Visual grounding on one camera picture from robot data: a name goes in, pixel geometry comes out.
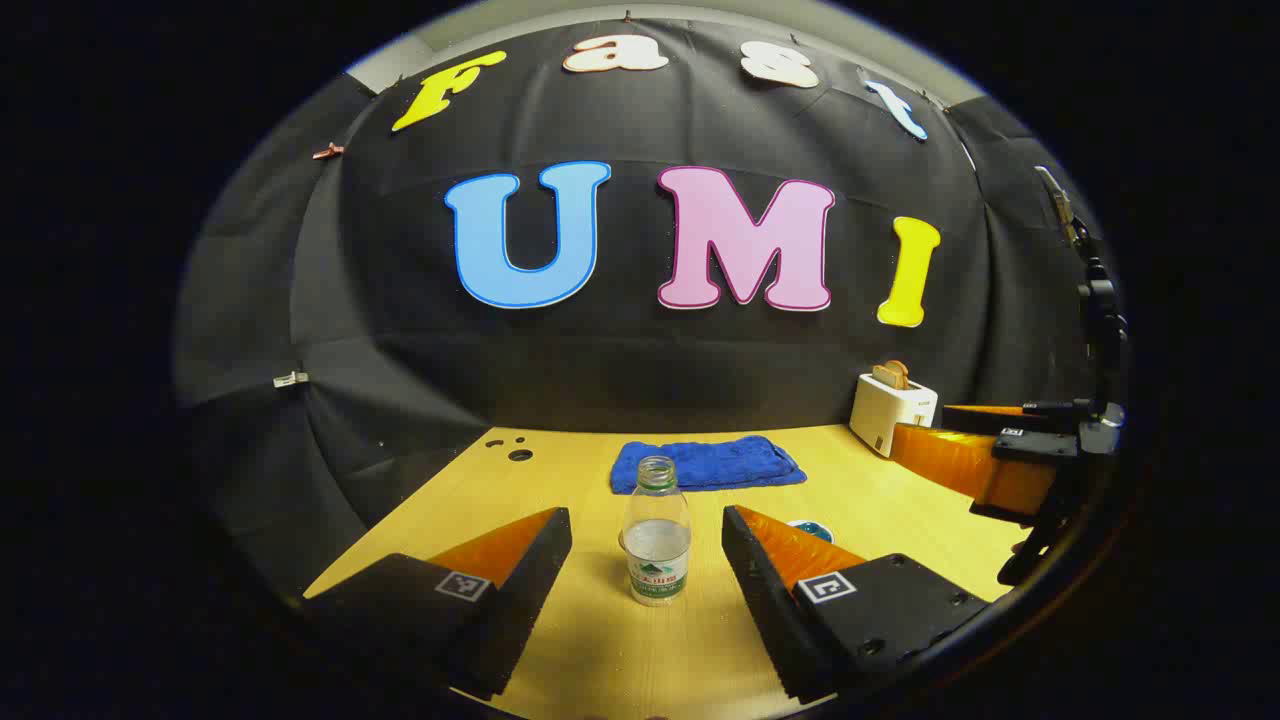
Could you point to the blue towel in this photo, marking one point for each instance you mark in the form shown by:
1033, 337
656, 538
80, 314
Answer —
720, 462

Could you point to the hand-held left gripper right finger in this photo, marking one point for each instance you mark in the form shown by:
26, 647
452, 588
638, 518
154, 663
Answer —
760, 600

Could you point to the clear plastic water bottle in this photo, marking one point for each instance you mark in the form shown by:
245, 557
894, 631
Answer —
657, 560

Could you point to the white toaster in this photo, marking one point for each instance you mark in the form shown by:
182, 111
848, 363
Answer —
885, 415

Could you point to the white cloth clip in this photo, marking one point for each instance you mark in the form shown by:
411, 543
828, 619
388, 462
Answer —
290, 379

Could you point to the toast slice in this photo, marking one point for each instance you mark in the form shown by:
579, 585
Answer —
893, 375

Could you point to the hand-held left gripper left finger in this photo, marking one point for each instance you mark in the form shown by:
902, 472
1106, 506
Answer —
535, 575

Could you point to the black backdrop cloth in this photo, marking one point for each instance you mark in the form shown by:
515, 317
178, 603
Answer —
600, 370

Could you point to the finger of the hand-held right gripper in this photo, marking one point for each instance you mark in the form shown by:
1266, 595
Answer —
950, 465
985, 415

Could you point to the orange cloth clip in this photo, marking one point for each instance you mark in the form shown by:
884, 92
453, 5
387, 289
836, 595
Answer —
327, 151

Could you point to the black clamp stand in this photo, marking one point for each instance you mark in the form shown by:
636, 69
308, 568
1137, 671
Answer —
1100, 310

